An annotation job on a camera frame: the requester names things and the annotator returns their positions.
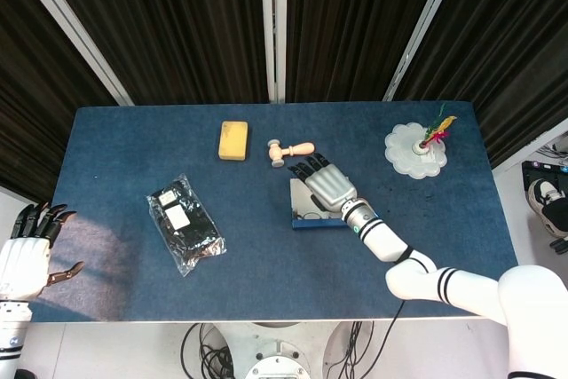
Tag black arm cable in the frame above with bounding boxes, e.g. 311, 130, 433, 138
388, 245, 438, 323

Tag blue rectangular box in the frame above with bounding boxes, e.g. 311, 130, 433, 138
289, 177, 352, 232

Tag small wooden mallet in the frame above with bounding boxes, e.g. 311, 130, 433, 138
266, 138, 317, 170

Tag white frame post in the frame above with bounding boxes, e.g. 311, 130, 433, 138
4, 0, 135, 107
259, 0, 288, 103
382, 0, 468, 103

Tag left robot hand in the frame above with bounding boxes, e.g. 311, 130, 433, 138
0, 201, 86, 303

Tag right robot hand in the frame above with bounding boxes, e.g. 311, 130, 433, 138
287, 152, 359, 213

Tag dark pleated curtain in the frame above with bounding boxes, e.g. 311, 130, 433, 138
0, 0, 119, 209
283, 0, 450, 103
35, 0, 272, 107
393, 0, 568, 171

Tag thin-framed eyeglasses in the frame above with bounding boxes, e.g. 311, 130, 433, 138
294, 209, 343, 223

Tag black and white sneaker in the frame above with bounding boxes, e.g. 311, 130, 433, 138
526, 178, 568, 239

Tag white scalloped plate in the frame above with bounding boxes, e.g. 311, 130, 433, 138
383, 122, 448, 181

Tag colourful feather shuttlecock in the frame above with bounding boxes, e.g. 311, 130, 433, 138
412, 102, 459, 156

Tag black device with buttons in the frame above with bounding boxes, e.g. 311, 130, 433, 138
521, 159, 568, 190

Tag grey white robot base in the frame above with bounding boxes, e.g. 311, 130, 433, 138
208, 320, 356, 379

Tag yellow sponge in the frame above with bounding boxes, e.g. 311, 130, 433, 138
217, 119, 250, 162

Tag black cable bundle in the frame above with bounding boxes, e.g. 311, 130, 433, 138
180, 321, 237, 379
323, 320, 376, 375

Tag black item in plastic bag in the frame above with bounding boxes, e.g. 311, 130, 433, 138
146, 173, 229, 279

